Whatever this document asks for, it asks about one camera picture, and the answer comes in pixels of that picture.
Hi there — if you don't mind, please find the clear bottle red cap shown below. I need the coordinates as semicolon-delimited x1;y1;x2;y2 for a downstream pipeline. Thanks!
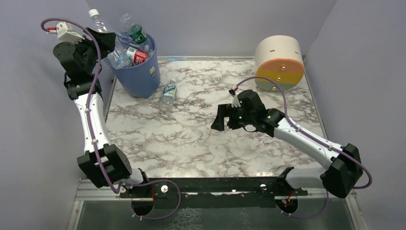
88;9;130;69

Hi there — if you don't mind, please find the dark green label bottle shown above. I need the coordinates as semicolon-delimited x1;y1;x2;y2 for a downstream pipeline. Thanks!
120;13;151;51

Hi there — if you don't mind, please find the red label clear bottle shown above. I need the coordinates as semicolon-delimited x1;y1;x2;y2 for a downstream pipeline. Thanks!
126;47;148;65

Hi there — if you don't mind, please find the blue green label bottle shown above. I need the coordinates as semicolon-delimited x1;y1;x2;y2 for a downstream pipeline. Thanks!
159;79;177;112

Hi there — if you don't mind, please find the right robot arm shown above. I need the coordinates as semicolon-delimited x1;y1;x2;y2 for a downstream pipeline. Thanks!
211;90;363;198

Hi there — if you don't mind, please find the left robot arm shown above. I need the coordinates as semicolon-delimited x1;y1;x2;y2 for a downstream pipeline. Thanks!
48;23;148;188

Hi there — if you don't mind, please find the blue plastic bin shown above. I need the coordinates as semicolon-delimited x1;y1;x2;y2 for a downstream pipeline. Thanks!
105;33;160;98

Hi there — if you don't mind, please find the cream cylinder with striped face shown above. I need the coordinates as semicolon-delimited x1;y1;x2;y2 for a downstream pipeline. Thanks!
254;35;305;91

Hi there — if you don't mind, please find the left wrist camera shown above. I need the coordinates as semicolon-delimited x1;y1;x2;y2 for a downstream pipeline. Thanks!
47;22;84;44

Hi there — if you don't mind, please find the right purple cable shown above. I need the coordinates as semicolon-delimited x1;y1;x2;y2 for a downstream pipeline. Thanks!
235;76;373;219

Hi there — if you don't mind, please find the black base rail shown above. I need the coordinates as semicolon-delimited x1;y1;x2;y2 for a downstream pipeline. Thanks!
120;176;308;209

